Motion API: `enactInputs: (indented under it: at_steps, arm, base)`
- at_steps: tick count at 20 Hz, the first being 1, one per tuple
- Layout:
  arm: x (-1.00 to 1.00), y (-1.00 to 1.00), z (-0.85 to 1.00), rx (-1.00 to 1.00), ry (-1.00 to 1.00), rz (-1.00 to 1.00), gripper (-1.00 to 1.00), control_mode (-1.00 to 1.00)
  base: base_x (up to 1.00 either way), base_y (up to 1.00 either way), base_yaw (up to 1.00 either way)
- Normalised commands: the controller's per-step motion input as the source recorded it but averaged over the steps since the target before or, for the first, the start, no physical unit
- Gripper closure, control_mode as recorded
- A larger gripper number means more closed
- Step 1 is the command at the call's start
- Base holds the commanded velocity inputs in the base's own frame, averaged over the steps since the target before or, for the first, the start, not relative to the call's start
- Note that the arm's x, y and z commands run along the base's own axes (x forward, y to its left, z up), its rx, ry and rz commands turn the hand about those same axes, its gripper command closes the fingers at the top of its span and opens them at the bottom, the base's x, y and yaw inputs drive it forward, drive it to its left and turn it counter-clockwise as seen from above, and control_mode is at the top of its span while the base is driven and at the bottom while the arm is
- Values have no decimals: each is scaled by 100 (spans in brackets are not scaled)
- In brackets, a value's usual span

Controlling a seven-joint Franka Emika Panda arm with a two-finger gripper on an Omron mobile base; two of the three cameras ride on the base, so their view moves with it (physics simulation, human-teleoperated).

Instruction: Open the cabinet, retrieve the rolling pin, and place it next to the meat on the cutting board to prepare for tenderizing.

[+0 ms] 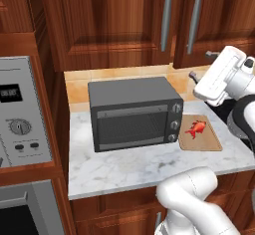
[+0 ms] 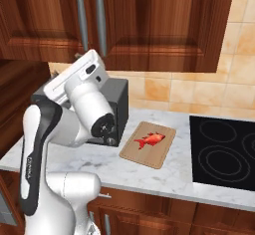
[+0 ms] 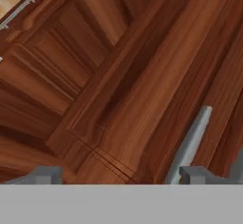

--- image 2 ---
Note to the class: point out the brown wooden base cabinet door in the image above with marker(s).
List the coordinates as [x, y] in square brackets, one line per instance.
[149, 224]

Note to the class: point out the wooden cutting board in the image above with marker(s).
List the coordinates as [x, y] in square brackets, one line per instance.
[156, 156]

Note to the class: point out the brown wooden drawer front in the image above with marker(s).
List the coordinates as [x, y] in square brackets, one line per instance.
[139, 199]
[225, 217]

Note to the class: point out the black hob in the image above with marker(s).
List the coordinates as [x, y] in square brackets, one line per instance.
[222, 152]

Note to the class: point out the black toaster oven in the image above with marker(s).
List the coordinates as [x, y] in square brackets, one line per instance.
[120, 103]

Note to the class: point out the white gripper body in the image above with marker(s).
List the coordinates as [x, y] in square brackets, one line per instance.
[68, 74]

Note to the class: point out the grey appliance panel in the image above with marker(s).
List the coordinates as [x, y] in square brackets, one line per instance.
[6, 210]

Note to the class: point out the dark wooden tall cabinet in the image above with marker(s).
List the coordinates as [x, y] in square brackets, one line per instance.
[20, 93]

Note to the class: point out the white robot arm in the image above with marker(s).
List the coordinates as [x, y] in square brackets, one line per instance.
[50, 186]

